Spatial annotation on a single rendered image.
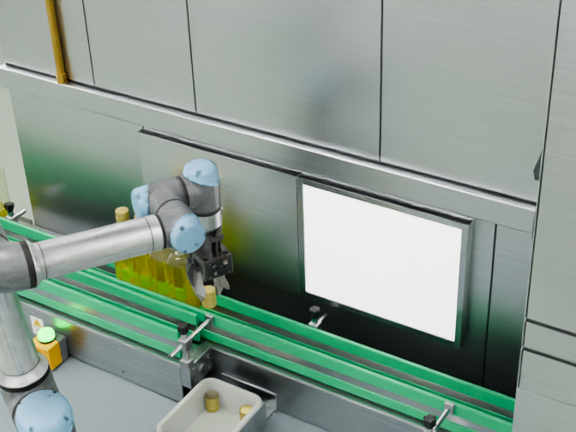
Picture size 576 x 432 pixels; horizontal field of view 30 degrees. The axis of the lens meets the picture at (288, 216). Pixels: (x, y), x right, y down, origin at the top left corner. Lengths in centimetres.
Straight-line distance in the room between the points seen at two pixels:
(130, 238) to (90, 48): 75
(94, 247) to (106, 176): 81
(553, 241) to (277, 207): 92
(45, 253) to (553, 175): 97
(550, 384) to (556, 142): 48
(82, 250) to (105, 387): 75
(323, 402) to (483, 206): 63
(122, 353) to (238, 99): 72
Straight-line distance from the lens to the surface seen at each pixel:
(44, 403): 237
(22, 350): 238
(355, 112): 237
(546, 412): 206
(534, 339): 197
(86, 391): 282
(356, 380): 251
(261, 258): 269
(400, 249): 245
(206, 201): 233
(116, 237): 216
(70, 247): 214
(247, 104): 252
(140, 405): 275
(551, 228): 183
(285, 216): 257
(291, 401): 264
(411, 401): 246
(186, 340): 258
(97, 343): 282
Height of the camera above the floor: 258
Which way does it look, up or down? 32 degrees down
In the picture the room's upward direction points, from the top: 2 degrees counter-clockwise
